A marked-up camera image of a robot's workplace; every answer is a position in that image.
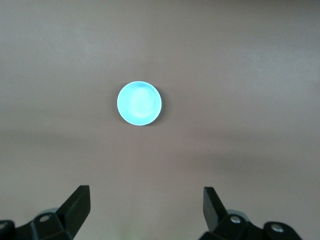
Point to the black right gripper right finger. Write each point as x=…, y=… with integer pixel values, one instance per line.
x=215, y=215

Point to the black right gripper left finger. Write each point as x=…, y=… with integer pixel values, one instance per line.
x=72, y=212

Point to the light blue bowl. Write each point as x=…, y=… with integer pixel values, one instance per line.
x=139, y=103

